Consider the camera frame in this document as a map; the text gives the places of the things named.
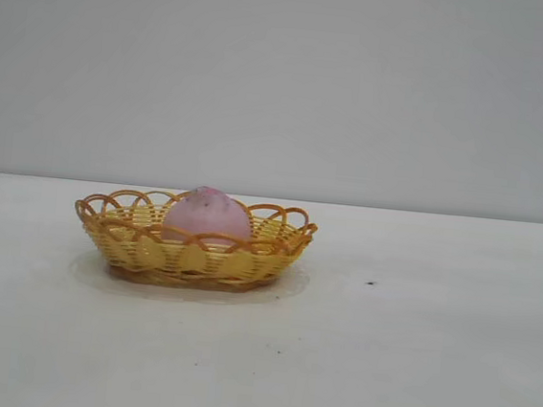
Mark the yellow woven wicker basket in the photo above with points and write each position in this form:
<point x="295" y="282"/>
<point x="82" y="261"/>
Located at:
<point x="189" y="260"/>

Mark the pink peach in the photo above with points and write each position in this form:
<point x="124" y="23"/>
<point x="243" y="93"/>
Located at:
<point x="207" y="216"/>

